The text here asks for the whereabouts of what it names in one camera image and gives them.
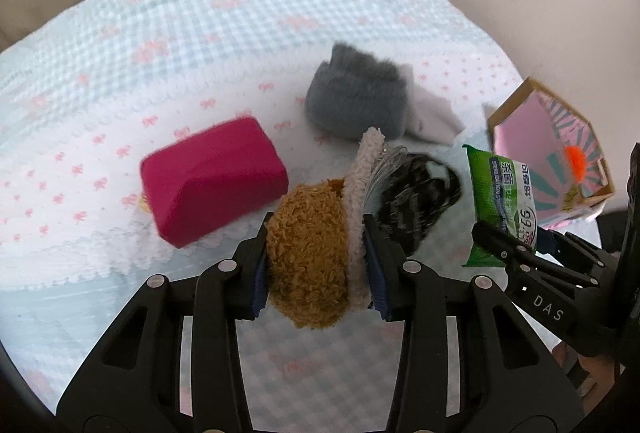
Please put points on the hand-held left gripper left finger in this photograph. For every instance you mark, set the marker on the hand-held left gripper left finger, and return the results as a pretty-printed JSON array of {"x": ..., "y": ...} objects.
[{"x": 259, "y": 280}]

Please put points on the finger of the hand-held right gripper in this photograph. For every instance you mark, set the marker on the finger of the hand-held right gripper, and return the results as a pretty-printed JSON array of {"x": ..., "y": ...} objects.
[
  {"x": 585, "y": 260},
  {"x": 540, "y": 283}
]

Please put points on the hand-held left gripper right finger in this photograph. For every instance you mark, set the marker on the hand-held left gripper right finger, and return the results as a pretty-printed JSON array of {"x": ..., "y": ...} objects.
[{"x": 376, "y": 283}]

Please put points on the brown and beige plush toy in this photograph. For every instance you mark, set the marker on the brown and beige plush toy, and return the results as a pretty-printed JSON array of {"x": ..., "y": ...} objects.
[{"x": 305, "y": 253}]

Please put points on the green wet wipes packet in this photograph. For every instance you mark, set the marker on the green wet wipes packet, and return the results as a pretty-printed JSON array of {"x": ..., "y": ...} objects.
[{"x": 500, "y": 193}]

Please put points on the black white striped cloth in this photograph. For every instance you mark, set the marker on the black white striped cloth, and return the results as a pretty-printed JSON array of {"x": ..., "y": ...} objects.
[{"x": 415, "y": 198}]

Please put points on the orange pompom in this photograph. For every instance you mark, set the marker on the orange pompom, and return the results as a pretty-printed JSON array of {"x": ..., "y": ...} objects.
[{"x": 576, "y": 161}]

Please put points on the red velvet box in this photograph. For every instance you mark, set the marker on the red velvet box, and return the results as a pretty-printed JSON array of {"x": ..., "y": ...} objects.
[{"x": 210, "y": 173}]

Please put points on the pink hexagonal paper box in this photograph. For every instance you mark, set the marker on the pink hexagonal paper box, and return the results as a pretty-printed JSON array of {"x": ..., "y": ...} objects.
[{"x": 530, "y": 138}]

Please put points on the white sock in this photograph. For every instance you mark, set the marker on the white sock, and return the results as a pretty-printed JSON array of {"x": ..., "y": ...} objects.
[{"x": 430, "y": 115}]

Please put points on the grey fuzzy sock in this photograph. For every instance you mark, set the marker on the grey fuzzy sock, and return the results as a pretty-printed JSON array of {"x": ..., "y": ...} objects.
[{"x": 355, "y": 98}]

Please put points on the checkered blanket with pink bows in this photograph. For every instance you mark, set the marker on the checkered blanket with pink bows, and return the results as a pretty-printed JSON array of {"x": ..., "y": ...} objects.
[{"x": 150, "y": 63}]

